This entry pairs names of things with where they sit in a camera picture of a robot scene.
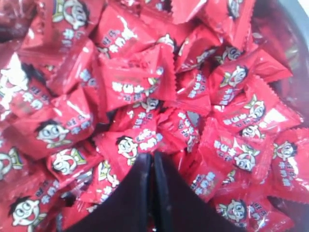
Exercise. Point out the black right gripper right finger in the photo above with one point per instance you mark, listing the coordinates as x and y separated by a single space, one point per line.
177 208

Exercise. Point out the steel bowl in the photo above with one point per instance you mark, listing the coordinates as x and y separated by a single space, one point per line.
285 26

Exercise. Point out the red wrapped candy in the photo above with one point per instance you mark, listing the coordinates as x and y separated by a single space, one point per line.
68 120
131 79

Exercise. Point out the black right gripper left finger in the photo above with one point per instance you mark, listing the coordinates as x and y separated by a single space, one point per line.
126 209

